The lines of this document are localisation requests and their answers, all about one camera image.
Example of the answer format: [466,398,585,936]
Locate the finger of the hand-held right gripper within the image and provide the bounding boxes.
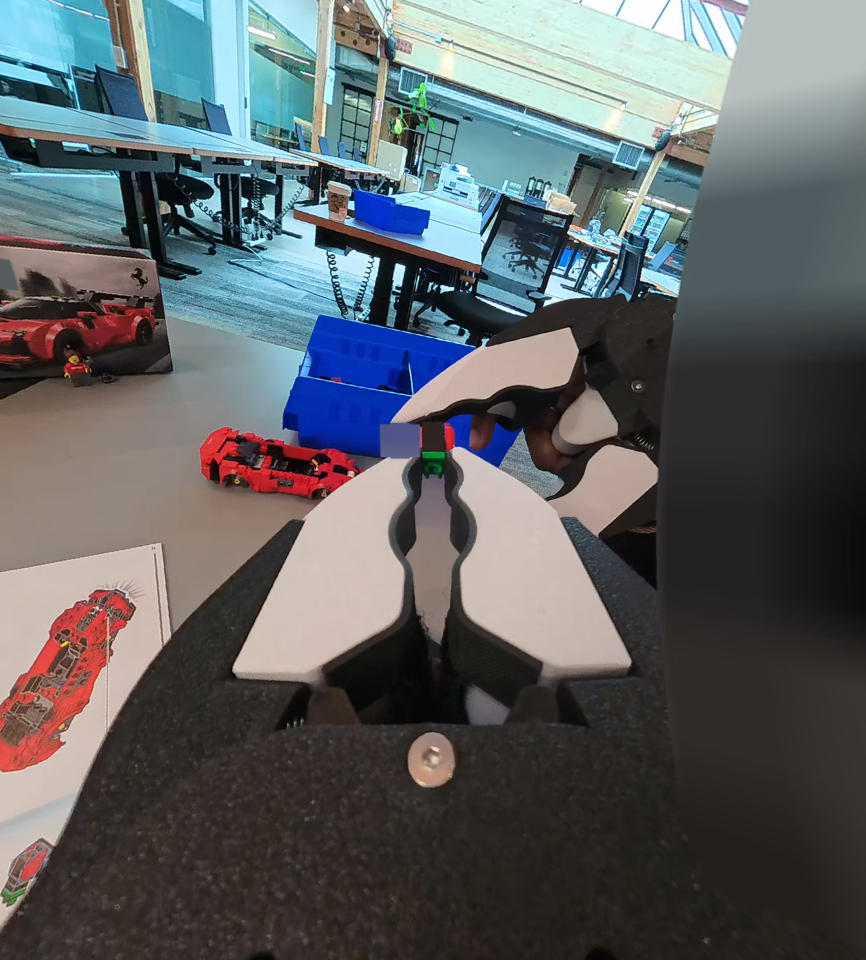
[391,327,593,438]
[549,441,660,541]

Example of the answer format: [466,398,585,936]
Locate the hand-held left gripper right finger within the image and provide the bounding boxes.
[444,446,634,684]

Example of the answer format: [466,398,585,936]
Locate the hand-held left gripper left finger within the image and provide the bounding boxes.
[232,453,414,685]

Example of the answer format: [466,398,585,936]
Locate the small red green lego assembly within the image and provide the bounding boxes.
[419,421,455,478]

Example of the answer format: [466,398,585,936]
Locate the red lego car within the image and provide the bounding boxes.
[199,426,360,501]

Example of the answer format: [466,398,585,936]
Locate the lego instruction booklet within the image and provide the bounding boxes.
[0,543,173,960]

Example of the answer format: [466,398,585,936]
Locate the lego set box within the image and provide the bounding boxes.
[0,231,176,384]

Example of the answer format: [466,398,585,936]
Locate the person's right hand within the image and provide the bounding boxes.
[469,403,579,492]

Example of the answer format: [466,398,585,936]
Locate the black mesh office chair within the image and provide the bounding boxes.
[412,193,578,348]

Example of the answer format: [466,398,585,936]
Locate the wood edged standing desk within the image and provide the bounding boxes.
[289,147,398,205]
[191,133,317,250]
[0,85,205,280]
[293,190,488,333]

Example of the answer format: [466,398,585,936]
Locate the blue plastic parts bin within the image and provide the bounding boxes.
[283,314,518,460]

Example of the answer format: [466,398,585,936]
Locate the white printer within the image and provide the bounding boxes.
[436,160,480,205]

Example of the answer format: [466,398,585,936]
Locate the long blue plastic bin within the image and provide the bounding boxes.
[352,188,431,236]

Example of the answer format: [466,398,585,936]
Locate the hanging green plant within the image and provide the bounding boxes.
[391,81,443,138]

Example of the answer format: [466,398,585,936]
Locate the black coiled cable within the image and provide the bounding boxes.
[325,249,376,318]

